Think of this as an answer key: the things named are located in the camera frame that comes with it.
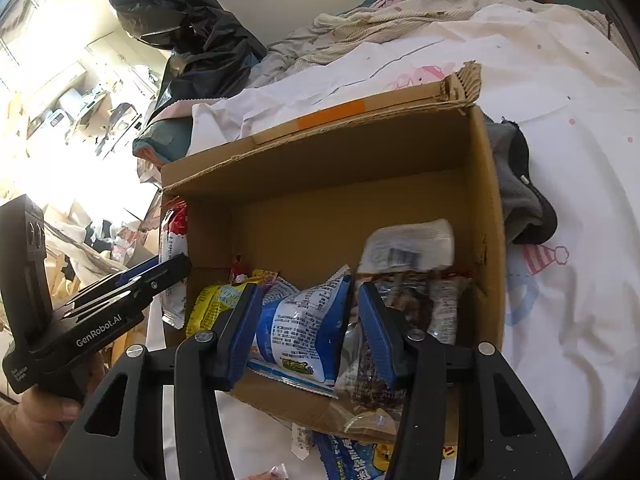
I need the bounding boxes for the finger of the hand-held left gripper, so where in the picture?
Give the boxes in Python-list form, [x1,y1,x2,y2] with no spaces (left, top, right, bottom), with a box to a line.
[67,253,193,318]
[80,255,162,293]

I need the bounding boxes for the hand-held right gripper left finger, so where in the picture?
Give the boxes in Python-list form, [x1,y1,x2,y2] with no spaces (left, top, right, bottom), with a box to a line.
[47,284,264,480]

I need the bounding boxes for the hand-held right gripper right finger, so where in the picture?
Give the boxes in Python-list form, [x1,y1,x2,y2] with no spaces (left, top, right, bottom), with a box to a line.
[357,282,573,480]

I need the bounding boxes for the white red-edged snack packet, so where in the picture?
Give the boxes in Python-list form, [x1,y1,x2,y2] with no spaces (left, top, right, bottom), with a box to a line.
[159,197,190,331]

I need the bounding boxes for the yellow snack packet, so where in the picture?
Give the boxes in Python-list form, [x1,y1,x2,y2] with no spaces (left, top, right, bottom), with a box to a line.
[185,270,278,338]

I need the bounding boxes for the white and blue snack packet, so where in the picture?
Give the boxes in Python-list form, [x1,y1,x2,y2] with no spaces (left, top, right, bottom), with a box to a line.
[247,265,353,396]

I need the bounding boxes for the clear dark snack packet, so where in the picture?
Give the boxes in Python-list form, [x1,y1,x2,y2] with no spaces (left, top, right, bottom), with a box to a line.
[335,217,473,411]

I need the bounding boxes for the brown cardboard box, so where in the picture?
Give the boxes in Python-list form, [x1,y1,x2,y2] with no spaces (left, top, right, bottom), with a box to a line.
[160,60,508,441]

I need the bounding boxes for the person's left hand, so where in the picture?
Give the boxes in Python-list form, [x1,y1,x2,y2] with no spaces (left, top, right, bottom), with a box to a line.
[20,355,108,426]

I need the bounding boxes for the blue cartoon snack packet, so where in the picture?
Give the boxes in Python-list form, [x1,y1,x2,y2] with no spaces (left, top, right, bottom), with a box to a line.
[312,430,458,480]

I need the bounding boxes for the teal cloth bundle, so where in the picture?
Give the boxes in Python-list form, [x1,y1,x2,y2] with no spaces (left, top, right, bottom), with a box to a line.
[132,115,196,166]

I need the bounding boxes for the dark grey cloth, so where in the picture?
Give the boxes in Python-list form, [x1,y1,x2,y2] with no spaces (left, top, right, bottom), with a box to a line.
[482,117,558,246]

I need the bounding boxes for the black plastic bag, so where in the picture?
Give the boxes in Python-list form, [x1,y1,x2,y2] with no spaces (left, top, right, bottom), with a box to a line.
[97,0,266,126]

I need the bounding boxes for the crumpled striped blanket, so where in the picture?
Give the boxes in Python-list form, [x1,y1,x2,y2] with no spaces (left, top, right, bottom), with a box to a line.
[250,0,506,81]

